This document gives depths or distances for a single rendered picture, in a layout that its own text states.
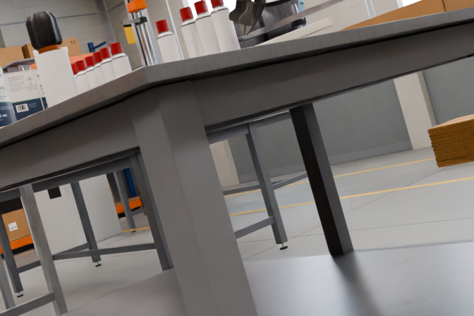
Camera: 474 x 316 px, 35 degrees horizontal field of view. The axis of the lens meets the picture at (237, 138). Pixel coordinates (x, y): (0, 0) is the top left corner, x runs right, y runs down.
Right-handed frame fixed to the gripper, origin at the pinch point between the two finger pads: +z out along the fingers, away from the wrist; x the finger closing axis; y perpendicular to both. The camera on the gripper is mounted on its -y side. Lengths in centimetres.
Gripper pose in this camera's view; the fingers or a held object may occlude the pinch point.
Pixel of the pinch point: (247, 29)
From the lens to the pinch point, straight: 188.7
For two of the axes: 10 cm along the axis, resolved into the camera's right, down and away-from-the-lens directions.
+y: -7.0, 2.1, -6.9
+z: -0.9, 9.2, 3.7
